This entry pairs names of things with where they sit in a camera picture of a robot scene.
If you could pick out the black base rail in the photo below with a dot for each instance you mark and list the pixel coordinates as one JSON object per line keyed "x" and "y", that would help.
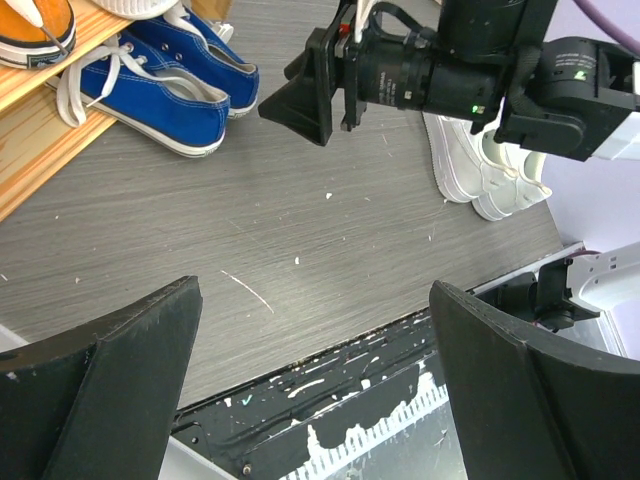
{"x": 310, "y": 420}

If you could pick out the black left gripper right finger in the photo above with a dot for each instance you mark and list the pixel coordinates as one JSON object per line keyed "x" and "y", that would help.
{"x": 529, "y": 404}

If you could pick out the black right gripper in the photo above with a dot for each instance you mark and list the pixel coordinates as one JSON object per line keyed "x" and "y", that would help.
{"x": 480, "y": 53}

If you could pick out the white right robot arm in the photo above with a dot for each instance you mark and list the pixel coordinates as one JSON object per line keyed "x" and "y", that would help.
{"x": 585, "y": 96}

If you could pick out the wooden shoe cabinet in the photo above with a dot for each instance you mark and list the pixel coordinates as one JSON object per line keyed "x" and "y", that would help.
{"x": 35, "y": 142}

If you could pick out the black white sneaker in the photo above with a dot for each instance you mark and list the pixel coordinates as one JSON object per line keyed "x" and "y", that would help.
{"x": 136, "y": 9}

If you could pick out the blue sneaker one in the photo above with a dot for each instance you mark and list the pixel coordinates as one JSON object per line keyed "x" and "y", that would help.
{"x": 191, "y": 41}

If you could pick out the blue sneaker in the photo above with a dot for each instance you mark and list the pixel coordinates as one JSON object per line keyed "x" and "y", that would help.
{"x": 143, "y": 88}

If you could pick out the orange sneaker one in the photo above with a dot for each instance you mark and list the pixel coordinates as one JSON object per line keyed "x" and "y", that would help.
{"x": 36, "y": 34}

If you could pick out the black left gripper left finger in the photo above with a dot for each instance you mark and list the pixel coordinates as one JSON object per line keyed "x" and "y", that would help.
{"x": 98, "y": 401}

